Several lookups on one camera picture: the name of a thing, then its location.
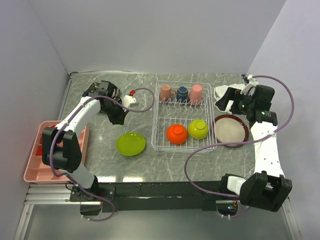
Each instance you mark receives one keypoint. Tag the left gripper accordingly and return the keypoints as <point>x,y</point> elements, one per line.
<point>120,119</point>

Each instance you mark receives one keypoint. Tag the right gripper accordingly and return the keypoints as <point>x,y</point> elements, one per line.
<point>232,94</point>

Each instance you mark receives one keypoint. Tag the green plate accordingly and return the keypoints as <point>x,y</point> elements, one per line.
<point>130,144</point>

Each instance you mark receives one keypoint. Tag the pink plastic cup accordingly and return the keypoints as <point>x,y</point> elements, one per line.
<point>195,94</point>

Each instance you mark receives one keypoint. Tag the green bowl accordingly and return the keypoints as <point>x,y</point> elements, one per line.
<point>198,129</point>

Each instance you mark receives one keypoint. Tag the dark blue ceramic mug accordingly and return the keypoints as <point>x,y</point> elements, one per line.
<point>182,94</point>

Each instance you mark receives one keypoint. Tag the pink ceramic mug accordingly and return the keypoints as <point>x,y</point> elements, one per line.
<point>166,92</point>

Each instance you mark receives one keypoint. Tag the orange bowl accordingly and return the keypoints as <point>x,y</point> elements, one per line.
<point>177,134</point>

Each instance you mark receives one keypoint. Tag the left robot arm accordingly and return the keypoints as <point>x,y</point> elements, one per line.
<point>60,144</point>

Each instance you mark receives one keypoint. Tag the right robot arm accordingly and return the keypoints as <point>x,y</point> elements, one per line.
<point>267,188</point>

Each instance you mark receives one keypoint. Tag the white cloth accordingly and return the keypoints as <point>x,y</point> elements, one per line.
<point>219,91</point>

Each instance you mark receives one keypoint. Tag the black floral square plate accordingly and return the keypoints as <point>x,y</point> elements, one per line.
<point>103,88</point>

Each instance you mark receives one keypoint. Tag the brown rimmed round plate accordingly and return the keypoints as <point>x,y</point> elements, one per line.
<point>230,130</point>

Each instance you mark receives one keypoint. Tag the pink compartment tray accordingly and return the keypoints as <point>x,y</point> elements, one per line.
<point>39,173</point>

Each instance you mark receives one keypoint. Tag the black base bar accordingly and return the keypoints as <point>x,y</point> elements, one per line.
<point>140,196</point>

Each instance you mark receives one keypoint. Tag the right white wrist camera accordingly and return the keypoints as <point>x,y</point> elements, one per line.
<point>250,83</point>

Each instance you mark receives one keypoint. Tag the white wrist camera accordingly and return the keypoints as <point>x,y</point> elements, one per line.
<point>129,100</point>
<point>250,83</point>

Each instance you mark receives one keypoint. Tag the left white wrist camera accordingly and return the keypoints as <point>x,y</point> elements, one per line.
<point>129,100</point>

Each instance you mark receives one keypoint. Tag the white wire dish rack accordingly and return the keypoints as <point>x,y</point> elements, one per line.
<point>172,111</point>

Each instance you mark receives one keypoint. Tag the aluminium frame rail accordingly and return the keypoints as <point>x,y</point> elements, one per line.
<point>49,214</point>

